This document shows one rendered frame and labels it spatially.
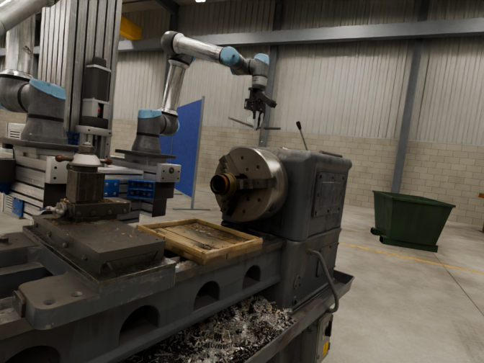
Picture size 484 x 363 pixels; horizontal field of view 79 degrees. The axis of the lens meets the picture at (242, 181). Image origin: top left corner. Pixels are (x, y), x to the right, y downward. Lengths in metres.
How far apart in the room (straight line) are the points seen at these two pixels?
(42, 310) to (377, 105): 11.12
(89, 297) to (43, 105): 0.86
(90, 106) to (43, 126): 0.29
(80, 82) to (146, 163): 0.47
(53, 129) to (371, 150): 10.39
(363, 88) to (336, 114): 1.19
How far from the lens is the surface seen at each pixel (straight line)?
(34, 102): 1.34
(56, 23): 1.72
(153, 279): 0.71
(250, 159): 1.19
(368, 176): 11.04
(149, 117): 1.60
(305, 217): 1.29
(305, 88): 11.74
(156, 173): 1.49
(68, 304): 0.63
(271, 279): 1.28
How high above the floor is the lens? 1.19
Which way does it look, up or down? 4 degrees down
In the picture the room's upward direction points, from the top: 7 degrees clockwise
